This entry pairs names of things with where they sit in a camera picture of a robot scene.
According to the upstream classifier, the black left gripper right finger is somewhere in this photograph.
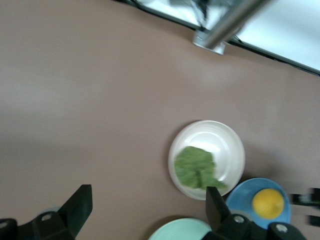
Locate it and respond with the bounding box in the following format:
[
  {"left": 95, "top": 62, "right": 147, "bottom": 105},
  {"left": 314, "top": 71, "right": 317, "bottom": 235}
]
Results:
[{"left": 205, "top": 186, "right": 270, "bottom": 240}]

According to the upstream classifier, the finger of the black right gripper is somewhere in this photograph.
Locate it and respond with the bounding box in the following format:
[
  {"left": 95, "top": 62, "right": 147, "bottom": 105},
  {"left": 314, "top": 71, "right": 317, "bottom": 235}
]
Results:
[
  {"left": 306, "top": 214, "right": 320, "bottom": 226},
  {"left": 290, "top": 187, "right": 320, "bottom": 205}
]

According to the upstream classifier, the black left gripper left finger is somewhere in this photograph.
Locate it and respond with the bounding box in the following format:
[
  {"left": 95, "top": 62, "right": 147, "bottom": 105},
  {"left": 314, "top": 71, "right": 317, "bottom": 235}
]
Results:
[{"left": 32, "top": 184, "right": 93, "bottom": 240}]

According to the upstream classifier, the yellow lemon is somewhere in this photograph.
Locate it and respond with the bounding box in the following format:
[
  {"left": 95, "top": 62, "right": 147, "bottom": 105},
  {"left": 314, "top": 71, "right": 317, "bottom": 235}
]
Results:
[{"left": 251, "top": 188, "right": 285, "bottom": 219}]

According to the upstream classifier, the green lettuce leaf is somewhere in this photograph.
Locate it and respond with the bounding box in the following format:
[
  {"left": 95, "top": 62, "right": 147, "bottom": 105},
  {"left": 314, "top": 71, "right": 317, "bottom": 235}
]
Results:
[{"left": 174, "top": 146, "right": 229, "bottom": 191}]

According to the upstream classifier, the blue plate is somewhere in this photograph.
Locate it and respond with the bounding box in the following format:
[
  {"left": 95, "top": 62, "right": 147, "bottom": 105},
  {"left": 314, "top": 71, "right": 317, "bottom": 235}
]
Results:
[{"left": 224, "top": 177, "right": 292, "bottom": 230}]

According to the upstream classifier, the green plate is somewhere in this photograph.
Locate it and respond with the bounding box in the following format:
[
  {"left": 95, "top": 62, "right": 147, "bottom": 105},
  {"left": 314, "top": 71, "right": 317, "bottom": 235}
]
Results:
[{"left": 146, "top": 217, "right": 213, "bottom": 240}]

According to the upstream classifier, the beige plate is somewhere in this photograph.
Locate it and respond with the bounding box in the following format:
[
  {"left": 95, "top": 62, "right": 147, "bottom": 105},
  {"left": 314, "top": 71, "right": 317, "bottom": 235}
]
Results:
[{"left": 167, "top": 120, "right": 246, "bottom": 201}]

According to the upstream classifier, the silver pole bracket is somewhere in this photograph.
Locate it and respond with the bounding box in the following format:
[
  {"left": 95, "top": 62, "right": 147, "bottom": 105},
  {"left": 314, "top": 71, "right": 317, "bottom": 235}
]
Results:
[{"left": 192, "top": 29, "right": 226, "bottom": 55}]

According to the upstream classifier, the metal camera pole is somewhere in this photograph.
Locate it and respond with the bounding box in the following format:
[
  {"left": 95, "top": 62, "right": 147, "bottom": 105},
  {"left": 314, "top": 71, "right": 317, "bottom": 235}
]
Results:
[{"left": 204, "top": 0, "right": 272, "bottom": 49}]

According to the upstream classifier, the black cable bundle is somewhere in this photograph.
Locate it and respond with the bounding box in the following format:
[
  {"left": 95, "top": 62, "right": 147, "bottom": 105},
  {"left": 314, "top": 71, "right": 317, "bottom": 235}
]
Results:
[{"left": 169, "top": 0, "right": 212, "bottom": 27}]

